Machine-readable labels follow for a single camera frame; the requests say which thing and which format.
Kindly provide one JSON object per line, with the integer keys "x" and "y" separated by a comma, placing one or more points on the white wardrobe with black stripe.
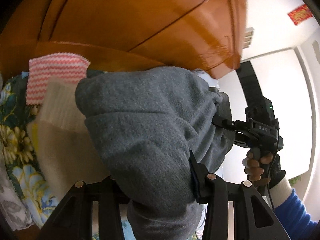
{"x": 287, "y": 92}

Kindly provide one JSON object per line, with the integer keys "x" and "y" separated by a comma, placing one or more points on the beige wall switch panel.
{"x": 248, "y": 37}

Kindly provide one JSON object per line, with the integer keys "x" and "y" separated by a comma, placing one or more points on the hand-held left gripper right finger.
{"x": 193, "y": 180}

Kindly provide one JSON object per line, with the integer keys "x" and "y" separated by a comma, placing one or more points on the teal floral bed sheet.
{"x": 15, "y": 142}

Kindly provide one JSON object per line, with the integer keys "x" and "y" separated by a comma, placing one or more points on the blue daisy print duvet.
{"x": 212, "y": 82}

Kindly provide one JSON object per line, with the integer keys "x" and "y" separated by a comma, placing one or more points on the cream ribbed cloth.
{"x": 60, "y": 100}

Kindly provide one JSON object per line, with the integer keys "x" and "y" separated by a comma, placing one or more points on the beige folded cloth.
{"x": 70, "y": 155}

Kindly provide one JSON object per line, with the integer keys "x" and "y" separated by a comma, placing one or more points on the red wall sticker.
{"x": 301, "y": 15}

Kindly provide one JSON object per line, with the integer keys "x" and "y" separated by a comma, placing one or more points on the white grey floral cloth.
{"x": 12, "y": 205}

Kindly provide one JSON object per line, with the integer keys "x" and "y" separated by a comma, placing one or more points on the green plant wall sticker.
{"x": 295, "y": 180}

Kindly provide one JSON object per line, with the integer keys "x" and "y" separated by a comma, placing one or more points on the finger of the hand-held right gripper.
{"x": 225, "y": 123}
{"x": 241, "y": 138}

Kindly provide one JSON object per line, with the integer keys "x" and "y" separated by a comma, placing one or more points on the person's right hand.
{"x": 253, "y": 163}

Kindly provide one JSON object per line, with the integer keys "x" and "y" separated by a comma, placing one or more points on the orange wooden headboard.
{"x": 125, "y": 17}

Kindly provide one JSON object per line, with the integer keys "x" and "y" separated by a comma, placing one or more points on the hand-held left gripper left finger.
{"x": 105, "y": 192}

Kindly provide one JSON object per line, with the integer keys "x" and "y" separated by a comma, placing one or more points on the pink white striped cloth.
{"x": 55, "y": 72}

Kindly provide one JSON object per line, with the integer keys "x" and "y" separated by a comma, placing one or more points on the dark grey garment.
{"x": 150, "y": 120}

